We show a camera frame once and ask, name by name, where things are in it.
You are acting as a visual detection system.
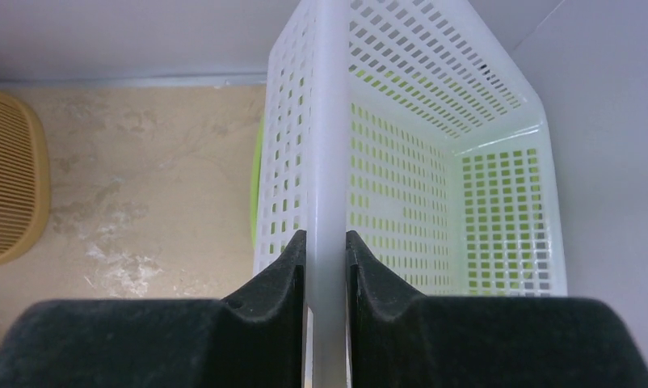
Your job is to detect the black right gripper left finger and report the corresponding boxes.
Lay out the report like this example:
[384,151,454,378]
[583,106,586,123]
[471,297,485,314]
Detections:
[0,230,306,387]

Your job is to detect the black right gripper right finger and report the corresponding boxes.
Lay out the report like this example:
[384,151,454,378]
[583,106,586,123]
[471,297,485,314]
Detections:
[346,231,648,387]

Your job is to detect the green perforated plastic basket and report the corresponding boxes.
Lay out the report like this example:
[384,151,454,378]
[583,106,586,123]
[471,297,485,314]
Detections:
[250,0,569,388]

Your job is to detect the yellow orange slatted bin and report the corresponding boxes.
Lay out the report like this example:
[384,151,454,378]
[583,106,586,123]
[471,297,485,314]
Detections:
[0,91,51,265]

